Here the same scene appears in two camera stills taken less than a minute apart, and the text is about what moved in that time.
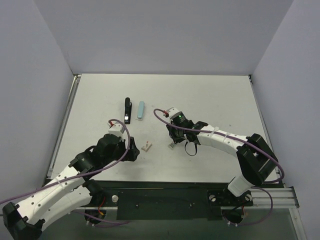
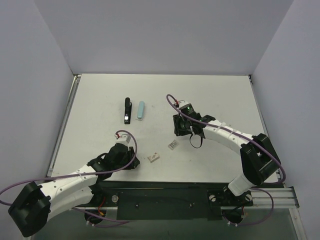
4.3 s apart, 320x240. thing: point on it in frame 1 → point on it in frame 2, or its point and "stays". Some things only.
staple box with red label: x=147 y=147 → x=153 y=157
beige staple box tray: x=172 y=145 stays
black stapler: x=128 y=110 stays
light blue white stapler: x=141 y=106 stays
